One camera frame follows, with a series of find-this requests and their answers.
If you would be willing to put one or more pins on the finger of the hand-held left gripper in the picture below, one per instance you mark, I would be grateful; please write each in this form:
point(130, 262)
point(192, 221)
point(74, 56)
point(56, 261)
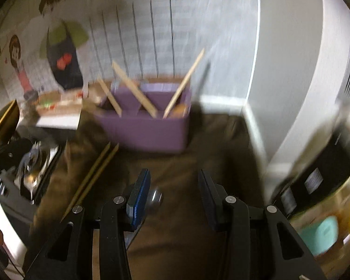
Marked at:
point(14, 150)

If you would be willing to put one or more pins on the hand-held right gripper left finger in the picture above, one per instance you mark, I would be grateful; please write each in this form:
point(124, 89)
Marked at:
point(138, 198)

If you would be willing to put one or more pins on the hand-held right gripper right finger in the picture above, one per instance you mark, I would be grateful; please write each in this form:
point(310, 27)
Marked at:
point(208, 198)

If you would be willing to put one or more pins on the light blue plastic spoon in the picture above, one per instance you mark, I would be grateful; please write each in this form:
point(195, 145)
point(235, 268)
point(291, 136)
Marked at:
point(157, 197)

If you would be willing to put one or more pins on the purple plastic utensil holder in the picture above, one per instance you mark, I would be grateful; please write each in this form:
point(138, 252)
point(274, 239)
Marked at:
point(151, 137)

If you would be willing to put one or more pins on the wooden spoon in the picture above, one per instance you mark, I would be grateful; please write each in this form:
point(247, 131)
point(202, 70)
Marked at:
point(180, 110)

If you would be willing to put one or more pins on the black gas stove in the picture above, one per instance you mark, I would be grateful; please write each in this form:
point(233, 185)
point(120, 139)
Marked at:
point(38, 163)

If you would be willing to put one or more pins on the black pot with gold lid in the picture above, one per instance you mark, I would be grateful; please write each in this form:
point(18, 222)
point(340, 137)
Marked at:
point(5, 119)

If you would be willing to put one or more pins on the brown cloth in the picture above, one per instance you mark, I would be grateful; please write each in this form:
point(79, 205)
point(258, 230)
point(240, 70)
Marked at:
point(178, 166)

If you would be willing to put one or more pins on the small shaker with teal cap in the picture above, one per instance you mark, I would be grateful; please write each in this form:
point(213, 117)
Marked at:
point(320, 233)

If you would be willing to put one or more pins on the dark soy sauce bottle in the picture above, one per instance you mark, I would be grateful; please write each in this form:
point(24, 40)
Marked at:
point(323, 166)

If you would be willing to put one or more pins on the white vented appliance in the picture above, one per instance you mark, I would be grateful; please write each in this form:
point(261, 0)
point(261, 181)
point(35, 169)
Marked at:
point(294, 64)

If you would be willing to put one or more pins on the cartoon wall poster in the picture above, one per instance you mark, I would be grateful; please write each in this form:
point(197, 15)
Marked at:
point(134, 35)

